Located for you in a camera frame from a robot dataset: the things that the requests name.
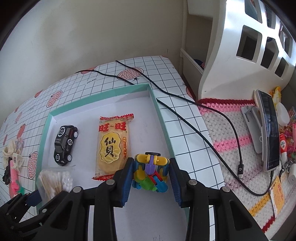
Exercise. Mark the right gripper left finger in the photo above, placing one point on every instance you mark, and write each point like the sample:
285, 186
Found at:
69, 220

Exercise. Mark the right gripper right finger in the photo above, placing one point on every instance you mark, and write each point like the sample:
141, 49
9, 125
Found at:
232, 219

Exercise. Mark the pink hair roller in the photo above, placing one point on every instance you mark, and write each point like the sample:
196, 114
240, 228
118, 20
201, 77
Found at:
15, 186

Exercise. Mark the black hair clip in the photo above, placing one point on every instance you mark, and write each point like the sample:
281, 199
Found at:
7, 173

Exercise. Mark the bag of cotton swabs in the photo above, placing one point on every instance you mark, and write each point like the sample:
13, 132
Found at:
52, 181

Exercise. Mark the cream lace scrunchie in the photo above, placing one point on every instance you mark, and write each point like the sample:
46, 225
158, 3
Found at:
13, 150

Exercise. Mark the rice cracker snack packet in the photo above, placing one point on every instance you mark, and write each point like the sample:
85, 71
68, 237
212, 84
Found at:
112, 147

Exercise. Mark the black toy car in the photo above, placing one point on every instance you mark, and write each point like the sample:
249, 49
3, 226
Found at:
63, 144

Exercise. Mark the colourful plastic block toy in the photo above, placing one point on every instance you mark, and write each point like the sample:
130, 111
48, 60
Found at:
150, 172

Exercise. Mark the orange paper tag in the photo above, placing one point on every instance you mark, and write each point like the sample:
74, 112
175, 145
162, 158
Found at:
277, 196

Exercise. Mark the crocheted pink white mat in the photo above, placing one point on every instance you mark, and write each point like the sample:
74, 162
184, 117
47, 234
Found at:
231, 139

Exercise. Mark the smartphone on stand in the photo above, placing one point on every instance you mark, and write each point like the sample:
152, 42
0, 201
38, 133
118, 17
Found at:
269, 132

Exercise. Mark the teal shallow cardboard box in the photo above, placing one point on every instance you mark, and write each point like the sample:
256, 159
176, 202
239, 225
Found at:
147, 215

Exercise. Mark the pomegranate grid tablecloth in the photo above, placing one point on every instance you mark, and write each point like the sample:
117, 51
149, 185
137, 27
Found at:
189, 137

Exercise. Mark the red white glue bottle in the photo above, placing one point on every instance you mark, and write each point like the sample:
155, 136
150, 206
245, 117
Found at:
283, 148

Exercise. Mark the grey phone stand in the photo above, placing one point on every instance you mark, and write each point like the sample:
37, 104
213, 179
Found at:
252, 118

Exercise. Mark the white round container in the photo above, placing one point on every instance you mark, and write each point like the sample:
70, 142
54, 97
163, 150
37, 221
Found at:
282, 114

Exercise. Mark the white cutout headboard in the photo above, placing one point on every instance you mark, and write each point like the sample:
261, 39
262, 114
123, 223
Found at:
254, 48

